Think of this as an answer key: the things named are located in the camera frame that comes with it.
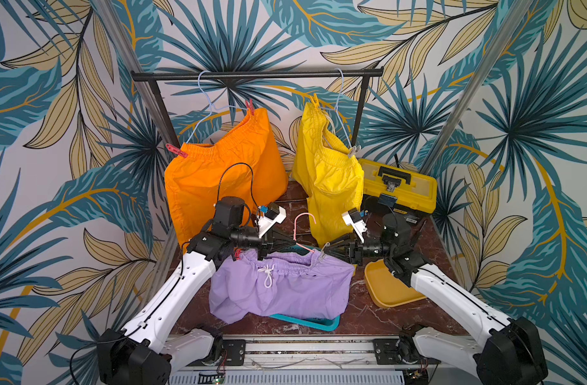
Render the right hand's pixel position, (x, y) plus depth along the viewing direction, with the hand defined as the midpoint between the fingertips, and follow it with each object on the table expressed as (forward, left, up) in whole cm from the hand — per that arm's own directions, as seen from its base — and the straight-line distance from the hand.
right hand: (326, 249), depth 68 cm
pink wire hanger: (+2, +9, +8) cm, 12 cm away
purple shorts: (-6, +13, -8) cm, 17 cm away
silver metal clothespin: (-1, +1, 0) cm, 2 cm away
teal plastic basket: (-16, +1, -17) cm, 23 cm away
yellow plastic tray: (-5, -22, -20) cm, 30 cm away
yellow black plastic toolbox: (+29, -40, -9) cm, 50 cm away
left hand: (0, +10, +3) cm, 10 cm away
